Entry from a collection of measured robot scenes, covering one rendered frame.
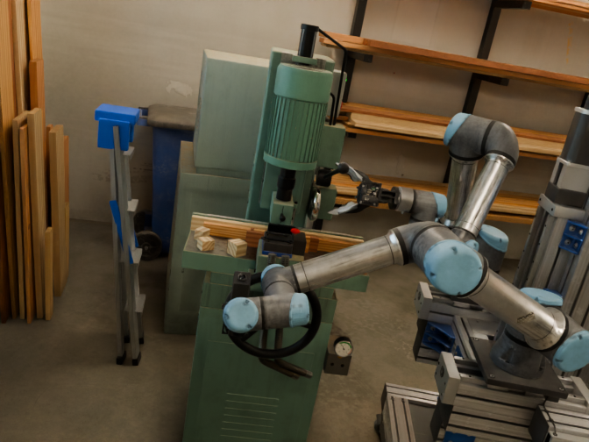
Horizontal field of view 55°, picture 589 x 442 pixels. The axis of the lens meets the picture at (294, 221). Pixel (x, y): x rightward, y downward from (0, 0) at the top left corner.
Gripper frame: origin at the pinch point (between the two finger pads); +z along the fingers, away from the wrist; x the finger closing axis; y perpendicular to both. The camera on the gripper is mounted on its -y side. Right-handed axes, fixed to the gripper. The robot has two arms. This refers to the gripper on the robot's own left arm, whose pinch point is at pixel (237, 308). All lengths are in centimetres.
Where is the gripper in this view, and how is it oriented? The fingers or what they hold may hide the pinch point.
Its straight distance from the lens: 159.7
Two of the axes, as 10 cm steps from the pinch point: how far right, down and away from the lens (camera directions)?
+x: 9.8, 1.5, 1.0
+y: -1.3, 9.8, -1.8
